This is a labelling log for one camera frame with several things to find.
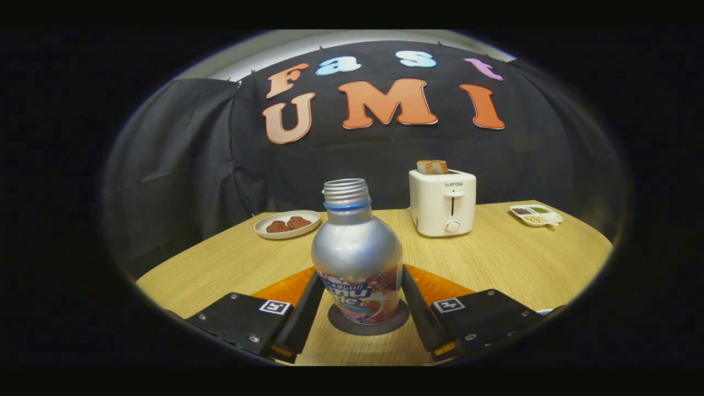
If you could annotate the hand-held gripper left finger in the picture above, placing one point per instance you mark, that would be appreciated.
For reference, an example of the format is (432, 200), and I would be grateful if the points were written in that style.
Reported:
(305, 319)

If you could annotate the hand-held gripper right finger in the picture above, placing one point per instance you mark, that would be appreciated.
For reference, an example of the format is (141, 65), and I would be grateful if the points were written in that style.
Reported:
(421, 319)

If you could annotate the dark brown round coaster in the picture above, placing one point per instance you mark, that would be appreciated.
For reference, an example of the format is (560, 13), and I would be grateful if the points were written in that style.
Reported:
(337, 324)

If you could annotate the silver juice bottle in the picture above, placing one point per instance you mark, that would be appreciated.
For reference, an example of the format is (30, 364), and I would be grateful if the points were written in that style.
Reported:
(356, 253)

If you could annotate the wooden table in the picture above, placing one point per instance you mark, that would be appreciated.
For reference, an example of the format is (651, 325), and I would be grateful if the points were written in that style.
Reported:
(495, 258)

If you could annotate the brown food piece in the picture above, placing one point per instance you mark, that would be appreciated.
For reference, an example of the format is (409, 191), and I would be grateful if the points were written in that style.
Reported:
(298, 222)
(276, 226)

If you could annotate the white oval plate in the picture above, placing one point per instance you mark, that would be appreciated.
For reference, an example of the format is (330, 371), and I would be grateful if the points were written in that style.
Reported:
(264, 224)

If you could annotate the white toaster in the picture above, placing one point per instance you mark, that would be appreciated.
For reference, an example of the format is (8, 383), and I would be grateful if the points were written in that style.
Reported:
(434, 209)

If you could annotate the toast slice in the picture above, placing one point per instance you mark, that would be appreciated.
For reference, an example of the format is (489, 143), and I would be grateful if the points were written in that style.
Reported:
(439, 166)
(424, 167)

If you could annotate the white divided condiment tray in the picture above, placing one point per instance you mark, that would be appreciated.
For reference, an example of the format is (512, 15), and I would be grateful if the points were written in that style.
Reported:
(536, 215)

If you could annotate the black backdrop cloth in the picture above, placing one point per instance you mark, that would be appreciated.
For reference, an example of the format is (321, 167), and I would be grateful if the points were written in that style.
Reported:
(181, 165)

